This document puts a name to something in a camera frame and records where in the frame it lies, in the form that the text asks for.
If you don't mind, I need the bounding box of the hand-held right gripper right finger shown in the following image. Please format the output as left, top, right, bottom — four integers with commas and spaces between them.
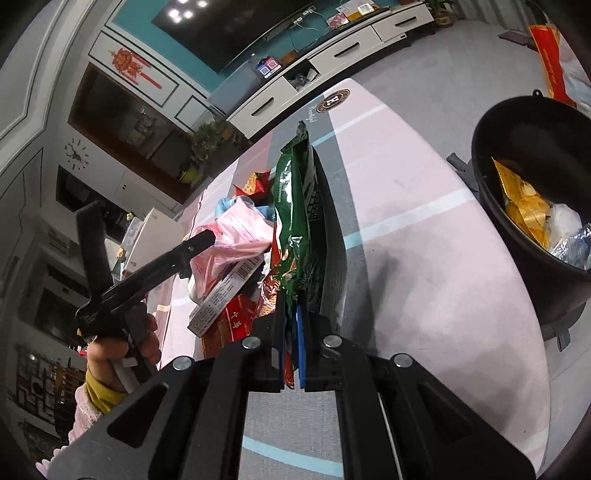
295, 302, 539, 480

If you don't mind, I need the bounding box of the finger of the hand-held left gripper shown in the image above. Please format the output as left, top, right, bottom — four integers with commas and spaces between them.
139, 230, 217, 289

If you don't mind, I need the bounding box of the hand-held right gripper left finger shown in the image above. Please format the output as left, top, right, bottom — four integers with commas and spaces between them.
46, 295, 287, 480

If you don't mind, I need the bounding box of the pink plastic bag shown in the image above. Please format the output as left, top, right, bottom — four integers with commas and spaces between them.
187, 196, 278, 305

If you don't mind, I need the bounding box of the green snack bag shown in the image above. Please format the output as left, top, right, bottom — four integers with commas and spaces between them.
270, 121, 349, 388

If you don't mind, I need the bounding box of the black trash bin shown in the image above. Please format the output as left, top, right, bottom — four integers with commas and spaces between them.
471, 90, 591, 340

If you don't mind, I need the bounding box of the person's left forearm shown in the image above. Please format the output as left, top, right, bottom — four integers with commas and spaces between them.
34, 369, 127, 469

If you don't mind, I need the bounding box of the person's left hand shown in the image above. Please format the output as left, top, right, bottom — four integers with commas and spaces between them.
85, 314, 162, 385

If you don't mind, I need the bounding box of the white storage box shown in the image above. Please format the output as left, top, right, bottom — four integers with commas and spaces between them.
119, 208, 179, 274

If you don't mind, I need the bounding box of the red gold printed packet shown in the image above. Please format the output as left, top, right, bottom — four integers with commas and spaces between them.
200, 258, 283, 360

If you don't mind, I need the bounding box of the white label packet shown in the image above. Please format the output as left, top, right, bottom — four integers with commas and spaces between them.
188, 255, 267, 336

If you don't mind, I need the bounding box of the light blue packet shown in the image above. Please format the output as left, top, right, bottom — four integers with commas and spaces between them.
217, 196, 278, 223

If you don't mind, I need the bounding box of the leafy potted plant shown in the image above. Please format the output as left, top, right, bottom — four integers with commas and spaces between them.
188, 116, 227, 163

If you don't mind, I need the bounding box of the glass tank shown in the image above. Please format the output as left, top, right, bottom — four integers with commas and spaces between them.
207, 69, 265, 117

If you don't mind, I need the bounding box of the black television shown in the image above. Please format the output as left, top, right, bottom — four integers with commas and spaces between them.
150, 0, 319, 75

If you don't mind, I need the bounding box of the white television cabinet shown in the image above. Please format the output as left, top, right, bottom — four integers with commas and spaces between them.
226, 7, 435, 139

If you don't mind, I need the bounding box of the yellow snack packet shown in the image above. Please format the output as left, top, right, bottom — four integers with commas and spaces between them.
492, 158, 553, 251

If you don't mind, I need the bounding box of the white tissue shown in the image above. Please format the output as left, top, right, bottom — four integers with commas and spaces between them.
546, 203, 585, 250

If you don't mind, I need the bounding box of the white display card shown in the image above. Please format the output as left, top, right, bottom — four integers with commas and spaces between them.
339, 0, 378, 22

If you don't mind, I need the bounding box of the small potted plant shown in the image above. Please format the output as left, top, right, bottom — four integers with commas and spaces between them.
424, 0, 463, 27

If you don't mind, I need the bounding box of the dark floor mat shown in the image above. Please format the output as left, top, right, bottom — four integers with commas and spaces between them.
501, 30, 537, 49

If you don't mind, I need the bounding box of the red shopping bag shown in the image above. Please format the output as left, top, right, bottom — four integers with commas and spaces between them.
529, 23, 578, 108

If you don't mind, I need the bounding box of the black wall clock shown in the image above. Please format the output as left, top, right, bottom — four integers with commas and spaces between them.
64, 138, 91, 172

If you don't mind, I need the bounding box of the red wall knot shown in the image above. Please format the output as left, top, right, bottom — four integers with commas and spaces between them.
108, 46, 163, 92

